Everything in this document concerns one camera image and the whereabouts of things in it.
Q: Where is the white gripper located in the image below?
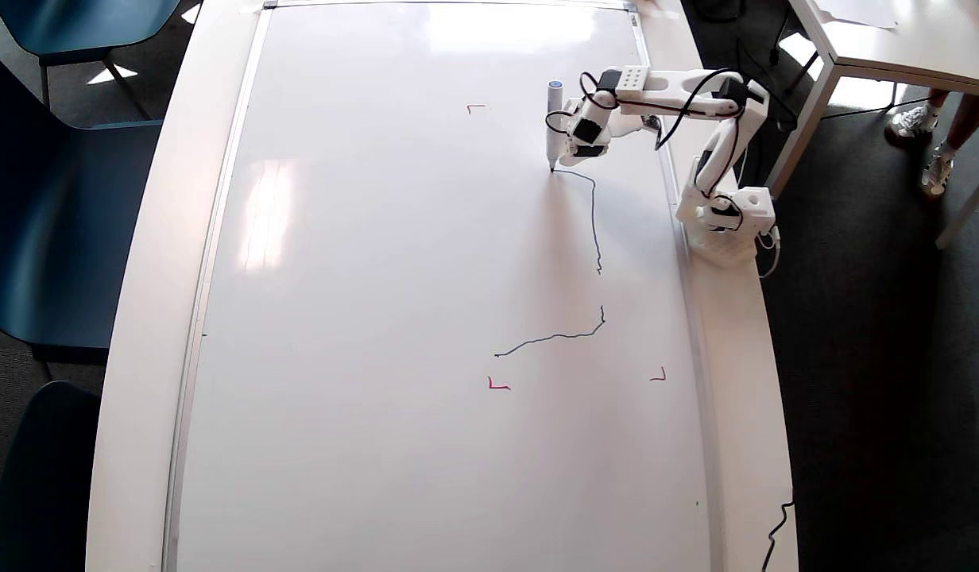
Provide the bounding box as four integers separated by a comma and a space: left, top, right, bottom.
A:
565, 141, 611, 170

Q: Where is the white marker pen blue cap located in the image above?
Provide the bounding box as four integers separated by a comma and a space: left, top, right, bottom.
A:
545, 79, 564, 172

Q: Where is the large white whiteboard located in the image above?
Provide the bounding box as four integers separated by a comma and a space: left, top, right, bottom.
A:
162, 0, 725, 572

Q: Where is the white paper sheet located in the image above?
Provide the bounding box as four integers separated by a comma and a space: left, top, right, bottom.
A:
814, 0, 902, 31

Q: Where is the white sneaker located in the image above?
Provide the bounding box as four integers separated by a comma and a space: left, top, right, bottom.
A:
920, 143, 958, 199
885, 103, 940, 149

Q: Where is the white side table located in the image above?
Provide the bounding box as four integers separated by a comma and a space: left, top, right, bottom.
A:
764, 0, 979, 251

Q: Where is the blue chair with metal legs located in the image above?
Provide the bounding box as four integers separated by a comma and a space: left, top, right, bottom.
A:
0, 0, 182, 120

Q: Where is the dark blue chair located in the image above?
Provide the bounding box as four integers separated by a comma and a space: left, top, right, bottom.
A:
0, 380, 103, 572
0, 44, 166, 368

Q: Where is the black camera cable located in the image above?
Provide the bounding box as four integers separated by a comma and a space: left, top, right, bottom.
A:
653, 68, 799, 152

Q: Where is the thin white cable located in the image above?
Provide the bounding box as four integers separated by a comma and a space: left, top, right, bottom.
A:
758, 225, 782, 279

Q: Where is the thin black cable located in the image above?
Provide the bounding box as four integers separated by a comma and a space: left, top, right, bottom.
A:
761, 499, 795, 572

